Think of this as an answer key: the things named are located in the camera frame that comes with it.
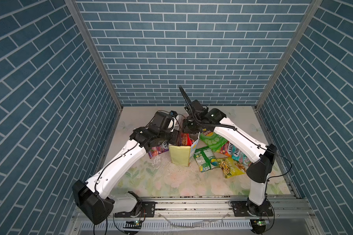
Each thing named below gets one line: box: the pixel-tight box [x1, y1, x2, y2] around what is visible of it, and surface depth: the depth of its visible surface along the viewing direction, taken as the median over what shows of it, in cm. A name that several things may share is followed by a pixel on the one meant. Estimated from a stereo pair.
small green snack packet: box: [193, 145, 220, 173], surface depth 91 cm
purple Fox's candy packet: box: [148, 141, 170, 160], surface depth 95 cm
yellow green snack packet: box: [216, 156, 247, 179], surface depth 88 cm
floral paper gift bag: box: [168, 132, 201, 167], surface depth 74 cm
